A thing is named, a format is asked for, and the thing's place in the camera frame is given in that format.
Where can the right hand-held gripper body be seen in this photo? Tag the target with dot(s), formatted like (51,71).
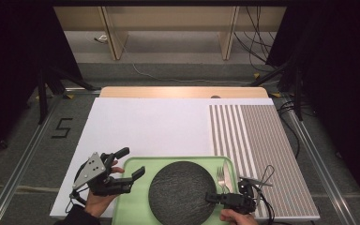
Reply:
(236,200)

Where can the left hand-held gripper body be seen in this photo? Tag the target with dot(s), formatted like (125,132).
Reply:
(90,170)

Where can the silver fork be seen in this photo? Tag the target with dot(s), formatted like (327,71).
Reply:
(221,179)

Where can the silver knife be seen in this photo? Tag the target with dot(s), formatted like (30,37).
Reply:
(228,176)

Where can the light green tray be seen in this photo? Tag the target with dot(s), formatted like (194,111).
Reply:
(134,200)

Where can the dark round slate plate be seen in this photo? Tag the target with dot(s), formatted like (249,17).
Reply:
(181,190)

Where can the person's right hand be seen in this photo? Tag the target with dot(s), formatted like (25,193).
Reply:
(237,218)

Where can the person's left hand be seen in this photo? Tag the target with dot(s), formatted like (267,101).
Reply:
(97,203)

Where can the striped woven placemat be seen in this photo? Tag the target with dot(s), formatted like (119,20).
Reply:
(272,140)

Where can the yellow tape piece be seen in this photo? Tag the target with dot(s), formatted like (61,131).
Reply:
(275,94)
(256,75)
(69,96)

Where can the light wooden table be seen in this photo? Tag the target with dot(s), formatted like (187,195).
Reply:
(181,92)

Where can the black metal stand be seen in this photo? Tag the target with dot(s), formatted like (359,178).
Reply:
(43,93)
(296,90)

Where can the small white plug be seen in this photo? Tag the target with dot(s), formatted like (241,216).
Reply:
(102,38)

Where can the black curtain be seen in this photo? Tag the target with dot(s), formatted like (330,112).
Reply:
(15,62)
(340,78)

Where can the beige wooden shelf unit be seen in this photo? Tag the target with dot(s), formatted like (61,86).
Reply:
(168,18)

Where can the metal floor rail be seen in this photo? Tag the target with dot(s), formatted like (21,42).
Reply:
(22,165)
(322,162)

